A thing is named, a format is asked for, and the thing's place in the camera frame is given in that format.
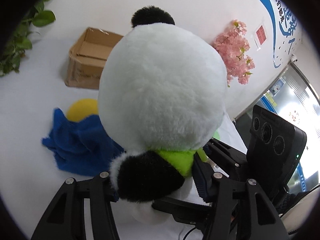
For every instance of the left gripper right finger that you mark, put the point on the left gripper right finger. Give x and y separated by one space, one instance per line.
235 203

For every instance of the blue knitted cloth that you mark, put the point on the blue knitted cloth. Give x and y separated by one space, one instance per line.
83 147

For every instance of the pink blossom artificial tree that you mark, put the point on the pink blossom artificial tree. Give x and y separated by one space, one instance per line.
232 46

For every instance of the green leafy plant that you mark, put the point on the green leafy plant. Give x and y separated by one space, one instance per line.
19 42

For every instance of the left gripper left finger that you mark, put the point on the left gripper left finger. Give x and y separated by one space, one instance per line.
64 218

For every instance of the panda plush toy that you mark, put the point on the panda plush toy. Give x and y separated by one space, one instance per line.
161 98

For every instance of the cardboard box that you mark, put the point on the cardboard box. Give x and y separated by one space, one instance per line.
87 57

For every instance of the yellow plush ball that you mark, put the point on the yellow plush ball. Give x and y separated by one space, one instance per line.
81 109

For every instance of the red wall sign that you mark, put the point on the red wall sign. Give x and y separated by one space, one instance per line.
260 35

